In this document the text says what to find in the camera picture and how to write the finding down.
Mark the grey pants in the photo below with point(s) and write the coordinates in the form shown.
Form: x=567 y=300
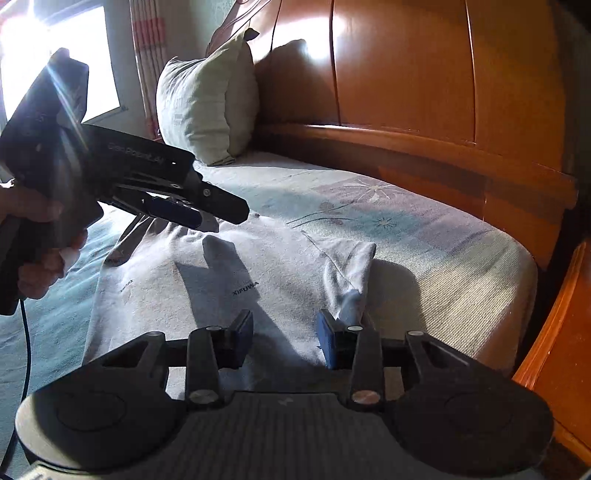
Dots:
x=184 y=277

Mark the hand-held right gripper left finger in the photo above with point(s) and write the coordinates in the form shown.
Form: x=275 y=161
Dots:
x=242 y=341

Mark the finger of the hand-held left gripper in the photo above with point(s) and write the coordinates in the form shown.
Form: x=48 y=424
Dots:
x=226 y=205
x=175 y=212

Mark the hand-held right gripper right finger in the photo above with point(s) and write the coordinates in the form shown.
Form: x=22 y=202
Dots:
x=328 y=344

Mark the wooden headboard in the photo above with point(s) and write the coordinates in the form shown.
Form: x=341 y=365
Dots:
x=415 y=92

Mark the pink checked curtain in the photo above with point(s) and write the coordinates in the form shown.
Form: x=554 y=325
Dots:
x=145 y=64

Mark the large beige printed pillow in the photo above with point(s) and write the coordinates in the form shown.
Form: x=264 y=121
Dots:
x=207 y=101

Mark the wooden bedside cabinet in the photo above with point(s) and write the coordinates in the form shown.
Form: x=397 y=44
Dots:
x=563 y=346

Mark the window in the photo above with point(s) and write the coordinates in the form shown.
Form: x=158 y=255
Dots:
x=60 y=55

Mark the person's left hand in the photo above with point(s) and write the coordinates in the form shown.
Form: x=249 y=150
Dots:
x=32 y=205

